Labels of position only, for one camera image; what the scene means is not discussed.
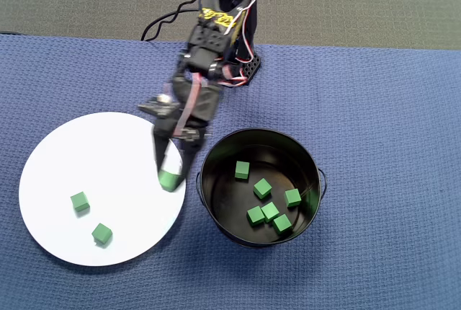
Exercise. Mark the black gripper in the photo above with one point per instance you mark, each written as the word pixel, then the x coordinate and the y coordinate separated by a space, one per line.
pixel 166 133

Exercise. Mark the green cube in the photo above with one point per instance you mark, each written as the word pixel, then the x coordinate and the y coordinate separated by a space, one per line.
pixel 255 215
pixel 102 233
pixel 80 202
pixel 242 170
pixel 270 211
pixel 281 223
pixel 169 179
pixel 262 188
pixel 292 197

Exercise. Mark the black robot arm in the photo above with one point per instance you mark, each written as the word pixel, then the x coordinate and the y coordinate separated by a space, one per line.
pixel 212 39

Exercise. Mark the white round plate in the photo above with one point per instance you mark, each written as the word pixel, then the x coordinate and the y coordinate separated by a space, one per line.
pixel 54 180

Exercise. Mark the black metal bucket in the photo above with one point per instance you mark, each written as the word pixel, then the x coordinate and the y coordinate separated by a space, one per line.
pixel 230 212

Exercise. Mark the blue waffle cloth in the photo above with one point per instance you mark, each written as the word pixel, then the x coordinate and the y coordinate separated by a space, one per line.
pixel 360 144

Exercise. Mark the small wrist camera board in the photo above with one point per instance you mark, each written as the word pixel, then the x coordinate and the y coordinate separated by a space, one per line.
pixel 158 108

